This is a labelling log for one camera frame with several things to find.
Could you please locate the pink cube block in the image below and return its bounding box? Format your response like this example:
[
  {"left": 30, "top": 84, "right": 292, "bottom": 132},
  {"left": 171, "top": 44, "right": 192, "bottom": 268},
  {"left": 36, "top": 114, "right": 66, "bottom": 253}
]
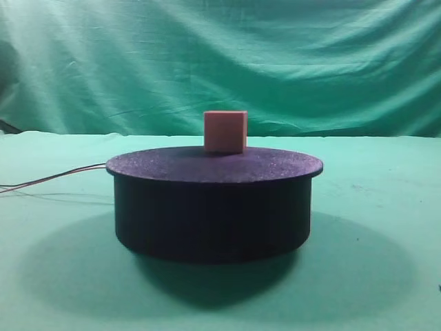
[{"left": 203, "top": 110, "right": 248, "bottom": 154}]

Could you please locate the black round turntable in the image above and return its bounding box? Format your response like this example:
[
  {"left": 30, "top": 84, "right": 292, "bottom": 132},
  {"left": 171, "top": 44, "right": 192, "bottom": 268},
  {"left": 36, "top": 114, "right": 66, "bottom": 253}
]
[{"left": 105, "top": 146, "right": 323, "bottom": 264}]

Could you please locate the black wire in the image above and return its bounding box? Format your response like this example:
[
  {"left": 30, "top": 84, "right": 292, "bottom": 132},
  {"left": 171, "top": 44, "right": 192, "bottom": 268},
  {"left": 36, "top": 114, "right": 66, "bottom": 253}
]
[{"left": 0, "top": 165, "right": 108, "bottom": 194}]

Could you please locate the green backdrop cloth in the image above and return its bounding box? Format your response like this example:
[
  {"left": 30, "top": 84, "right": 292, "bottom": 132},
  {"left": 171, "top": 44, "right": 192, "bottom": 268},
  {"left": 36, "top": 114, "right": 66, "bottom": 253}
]
[{"left": 1, "top": 1, "right": 440, "bottom": 137}]

